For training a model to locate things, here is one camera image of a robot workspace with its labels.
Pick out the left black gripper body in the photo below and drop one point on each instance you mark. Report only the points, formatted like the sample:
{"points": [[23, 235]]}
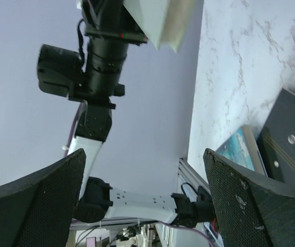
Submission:
{"points": [[109, 20]]}

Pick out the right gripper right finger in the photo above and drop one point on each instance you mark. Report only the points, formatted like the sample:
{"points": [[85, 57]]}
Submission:
{"points": [[251, 209]]}

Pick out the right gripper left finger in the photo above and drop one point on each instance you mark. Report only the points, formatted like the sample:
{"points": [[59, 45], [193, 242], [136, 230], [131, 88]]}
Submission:
{"points": [[37, 209]]}

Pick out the grey book with G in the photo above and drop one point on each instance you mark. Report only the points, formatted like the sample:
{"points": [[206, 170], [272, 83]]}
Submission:
{"points": [[163, 22]]}

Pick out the teal blue book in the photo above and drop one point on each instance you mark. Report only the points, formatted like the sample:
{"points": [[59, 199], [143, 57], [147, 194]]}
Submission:
{"points": [[242, 149]]}

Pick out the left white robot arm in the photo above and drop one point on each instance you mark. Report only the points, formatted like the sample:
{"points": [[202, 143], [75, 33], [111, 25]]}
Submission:
{"points": [[90, 76]]}

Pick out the black notebook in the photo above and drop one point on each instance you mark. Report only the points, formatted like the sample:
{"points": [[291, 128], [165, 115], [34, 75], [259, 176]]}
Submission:
{"points": [[276, 140]]}

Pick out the aluminium mounting rail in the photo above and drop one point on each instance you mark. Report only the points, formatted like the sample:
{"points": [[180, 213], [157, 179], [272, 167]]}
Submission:
{"points": [[190, 175]]}

